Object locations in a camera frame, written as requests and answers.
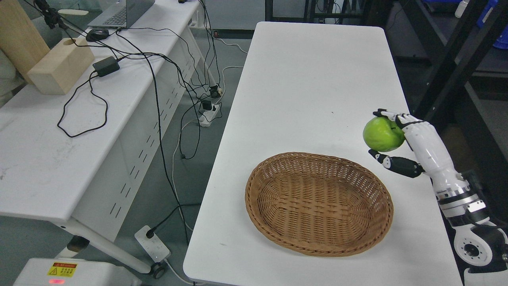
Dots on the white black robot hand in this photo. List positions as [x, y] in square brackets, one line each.
[428, 148]

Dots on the green apple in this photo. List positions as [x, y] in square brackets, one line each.
[382, 135]

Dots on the white robot forearm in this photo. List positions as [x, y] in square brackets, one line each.
[480, 242]

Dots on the brown wicker basket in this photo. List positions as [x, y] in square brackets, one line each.
[318, 205]

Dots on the white standing desk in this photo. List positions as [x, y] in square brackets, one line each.
[312, 88]

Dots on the far white power strip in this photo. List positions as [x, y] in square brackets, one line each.
[208, 112]

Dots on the white floor power strip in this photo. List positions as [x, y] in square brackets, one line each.
[152, 244]

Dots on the black power adapter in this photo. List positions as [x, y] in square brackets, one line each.
[106, 66]

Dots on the grey laptop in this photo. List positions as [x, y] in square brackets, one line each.
[122, 14]

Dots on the white side table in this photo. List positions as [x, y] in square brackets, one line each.
[78, 160]

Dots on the black computer mouse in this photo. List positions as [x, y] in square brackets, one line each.
[97, 34]

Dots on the light wooden block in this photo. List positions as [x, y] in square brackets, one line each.
[60, 69]

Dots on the white machine with warning label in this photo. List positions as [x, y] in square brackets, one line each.
[74, 272]

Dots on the wooden board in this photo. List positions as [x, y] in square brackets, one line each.
[19, 39]

